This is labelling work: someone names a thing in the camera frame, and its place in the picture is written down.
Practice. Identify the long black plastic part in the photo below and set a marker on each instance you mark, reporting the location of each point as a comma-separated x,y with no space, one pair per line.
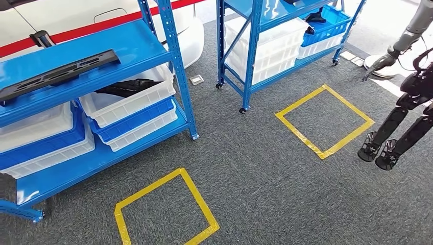
61,72

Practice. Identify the blue metal shelf rack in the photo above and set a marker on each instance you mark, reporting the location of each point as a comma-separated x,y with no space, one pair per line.
252,50
128,44

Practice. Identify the small black part in crate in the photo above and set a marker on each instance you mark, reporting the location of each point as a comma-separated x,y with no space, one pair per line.
309,30

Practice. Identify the black rack caster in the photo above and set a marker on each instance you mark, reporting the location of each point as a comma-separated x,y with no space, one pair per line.
335,62
219,86
242,110

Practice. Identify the small white floor box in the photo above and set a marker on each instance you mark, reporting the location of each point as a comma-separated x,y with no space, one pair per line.
196,79

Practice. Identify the blue plastic crate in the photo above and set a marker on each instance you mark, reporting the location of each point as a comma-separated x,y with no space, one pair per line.
44,147
135,121
324,33

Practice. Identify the yellow floor tape square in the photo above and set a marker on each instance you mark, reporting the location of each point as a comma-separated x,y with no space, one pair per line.
199,203

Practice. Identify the large white plastic crate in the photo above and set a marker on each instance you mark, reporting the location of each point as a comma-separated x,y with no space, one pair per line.
277,50

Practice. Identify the white floor plate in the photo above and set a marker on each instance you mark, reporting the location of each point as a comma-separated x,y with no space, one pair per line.
351,58

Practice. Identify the red barrier belt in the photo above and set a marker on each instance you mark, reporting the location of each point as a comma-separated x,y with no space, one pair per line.
101,25
15,47

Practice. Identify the white round stand base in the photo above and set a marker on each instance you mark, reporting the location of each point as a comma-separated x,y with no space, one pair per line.
372,61

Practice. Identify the black hanging humanoid robot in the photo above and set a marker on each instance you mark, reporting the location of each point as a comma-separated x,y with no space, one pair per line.
392,125

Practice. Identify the white floor strip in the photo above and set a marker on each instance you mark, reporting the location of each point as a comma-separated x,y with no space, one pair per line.
389,87

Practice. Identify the white car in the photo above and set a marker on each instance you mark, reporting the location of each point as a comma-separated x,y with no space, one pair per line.
67,13

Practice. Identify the black chrome barrier post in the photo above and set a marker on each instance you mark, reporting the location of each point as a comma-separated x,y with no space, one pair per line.
42,39

